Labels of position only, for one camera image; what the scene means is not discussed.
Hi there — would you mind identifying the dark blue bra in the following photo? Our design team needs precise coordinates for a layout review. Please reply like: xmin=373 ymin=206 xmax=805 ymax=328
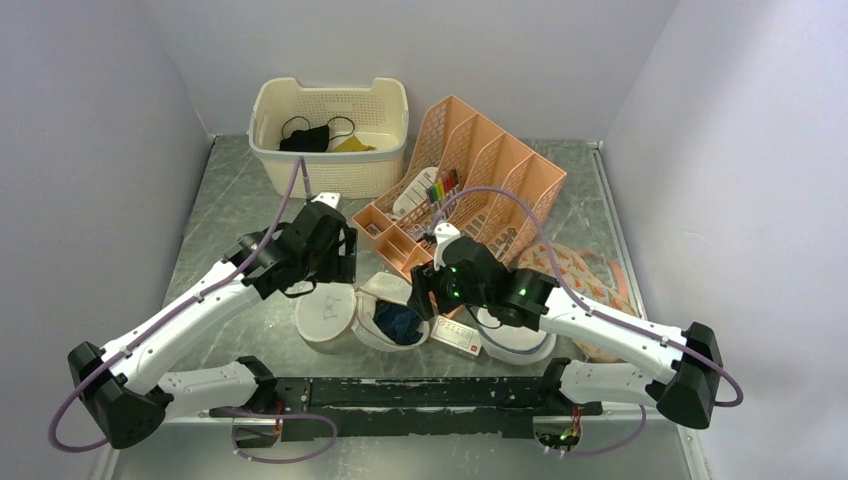
xmin=373 ymin=301 xmax=423 ymax=346

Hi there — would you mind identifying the cream plastic laundry basket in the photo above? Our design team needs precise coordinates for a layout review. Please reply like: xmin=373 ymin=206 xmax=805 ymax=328
xmin=248 ymin=77 xmax=409 ymax=199

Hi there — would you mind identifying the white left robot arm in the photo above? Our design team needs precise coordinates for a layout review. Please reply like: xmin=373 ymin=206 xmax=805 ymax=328
xmin=68 ymin=192 xmax=358 ymax=449

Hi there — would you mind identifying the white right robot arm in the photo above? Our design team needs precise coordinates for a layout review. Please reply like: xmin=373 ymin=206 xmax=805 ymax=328
xmin=407 ymin=236 xmax=723 ymax=430

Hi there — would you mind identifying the peach plastic desk organizer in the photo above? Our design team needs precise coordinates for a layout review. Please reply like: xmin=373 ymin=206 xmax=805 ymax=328
xmin=353 ymin=95 xmax=566 ymax=277

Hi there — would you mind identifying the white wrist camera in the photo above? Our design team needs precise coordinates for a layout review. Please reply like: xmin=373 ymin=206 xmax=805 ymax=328
xmin=433 ymin=222 xmax=461 ymax=260
xmin=310 ymin=192 xmax=342 ymax=210

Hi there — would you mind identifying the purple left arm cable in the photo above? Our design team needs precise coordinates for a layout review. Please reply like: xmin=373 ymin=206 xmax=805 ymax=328
xmin=47 ymin=156 xmax=339 ymax=465

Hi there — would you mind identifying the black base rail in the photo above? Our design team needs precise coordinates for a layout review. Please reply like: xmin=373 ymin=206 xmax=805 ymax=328
xmin=234 ymin=376 xmax=602 ymax=441

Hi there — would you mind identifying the white mesh laundry bag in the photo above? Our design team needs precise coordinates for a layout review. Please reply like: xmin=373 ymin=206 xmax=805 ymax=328
xmin=294 ymin=272 xmax=431 ymax=355

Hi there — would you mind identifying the yellow cloth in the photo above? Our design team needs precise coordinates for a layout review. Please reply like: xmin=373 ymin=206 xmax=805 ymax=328
xmin=331 ymin=135 xmax=375 ymax=153

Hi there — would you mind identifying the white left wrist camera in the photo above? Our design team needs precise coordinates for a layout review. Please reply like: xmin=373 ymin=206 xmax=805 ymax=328
xmin=310 ymin=192 xmax=342 ymax=210

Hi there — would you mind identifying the black face mask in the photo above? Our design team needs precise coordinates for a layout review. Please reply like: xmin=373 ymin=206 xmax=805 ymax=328
xmin=278 ymin=115 xmax=356 ymax=153

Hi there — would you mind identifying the orange patterned fabric bag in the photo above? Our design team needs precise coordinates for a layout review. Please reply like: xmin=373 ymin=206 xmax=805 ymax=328
xmin=516 ymin=242 xmax=637 ymax=364

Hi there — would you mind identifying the white red card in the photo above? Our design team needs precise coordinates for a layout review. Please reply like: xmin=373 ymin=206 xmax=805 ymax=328
xmin=430 ymin=316 xmax=482 ymax=357

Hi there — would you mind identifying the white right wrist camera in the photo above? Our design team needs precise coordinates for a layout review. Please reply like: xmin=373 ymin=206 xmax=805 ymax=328
xmin=433 ymin=222 xmax=461 ymax=260

